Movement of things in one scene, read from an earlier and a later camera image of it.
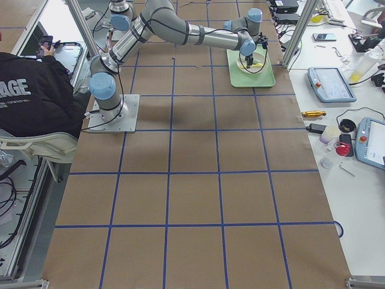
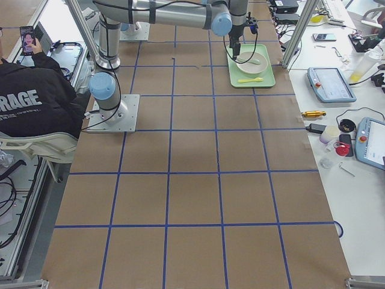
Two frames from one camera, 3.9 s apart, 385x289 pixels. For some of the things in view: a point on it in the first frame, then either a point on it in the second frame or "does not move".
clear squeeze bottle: x=366 y=62 does not move
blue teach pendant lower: x=370 y=141 does not move
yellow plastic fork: x=257 y=64 -> x=249 y=80
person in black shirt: x=36 y=96 does not move
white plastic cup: x=330 y=133 does not move
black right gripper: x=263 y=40 -> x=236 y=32
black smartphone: x=46 y=41 -> x=27 y=37
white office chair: x=54 y=147 does not move
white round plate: x=260 y=62 does not move
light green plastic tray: x=239 y=78 does not move
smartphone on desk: x=324 y=37 does not move
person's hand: x=49 y=52 -> x=36 y=46
